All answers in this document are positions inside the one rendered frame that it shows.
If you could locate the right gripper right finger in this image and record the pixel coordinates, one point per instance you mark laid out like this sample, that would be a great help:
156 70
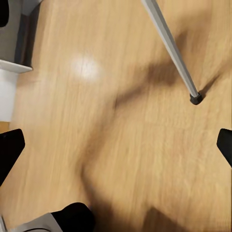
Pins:
224 143

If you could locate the camera tripod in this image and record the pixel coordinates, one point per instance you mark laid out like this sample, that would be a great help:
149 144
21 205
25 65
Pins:
156 16

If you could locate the nightstand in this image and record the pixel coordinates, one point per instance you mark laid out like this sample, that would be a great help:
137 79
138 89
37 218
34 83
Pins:
9 33

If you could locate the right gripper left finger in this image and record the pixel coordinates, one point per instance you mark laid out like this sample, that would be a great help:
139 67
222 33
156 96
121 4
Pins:
12 144

